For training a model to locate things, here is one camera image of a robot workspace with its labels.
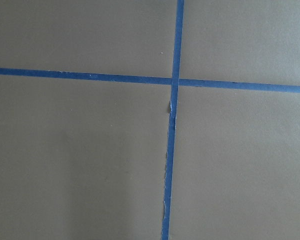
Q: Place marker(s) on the blue tape horizontal strip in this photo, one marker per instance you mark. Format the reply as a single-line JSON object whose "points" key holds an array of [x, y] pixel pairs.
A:
{"points": [[150, 80]]}

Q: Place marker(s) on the brown paper table cover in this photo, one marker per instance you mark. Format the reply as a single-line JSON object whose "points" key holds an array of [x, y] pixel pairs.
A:
{"points": [[86, 159]]}

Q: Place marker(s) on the blue tape vertical strip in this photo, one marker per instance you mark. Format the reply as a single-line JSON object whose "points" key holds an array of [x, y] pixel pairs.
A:
{"points": [[174, 90]]}

